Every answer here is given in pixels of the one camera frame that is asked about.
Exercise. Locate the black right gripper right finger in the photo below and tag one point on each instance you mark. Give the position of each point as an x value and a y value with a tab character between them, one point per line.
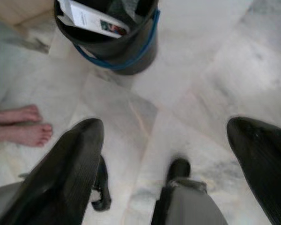
267	159

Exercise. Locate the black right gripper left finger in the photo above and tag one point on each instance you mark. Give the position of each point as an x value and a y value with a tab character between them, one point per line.
61	178

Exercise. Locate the white cardboard box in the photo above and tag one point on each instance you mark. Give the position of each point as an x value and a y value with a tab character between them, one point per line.
89	16

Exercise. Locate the black rubbish bin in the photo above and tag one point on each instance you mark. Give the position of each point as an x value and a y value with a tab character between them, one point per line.
131	51

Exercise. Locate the grey robot leg black foot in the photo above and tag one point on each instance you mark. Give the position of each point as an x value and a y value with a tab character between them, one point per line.
103	187
192	206

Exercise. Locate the bare person foot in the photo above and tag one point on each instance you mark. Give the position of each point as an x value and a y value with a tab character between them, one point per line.
16	114
23	136

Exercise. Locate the beige wooden furniture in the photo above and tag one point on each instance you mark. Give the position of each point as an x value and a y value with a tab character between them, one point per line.
18	9

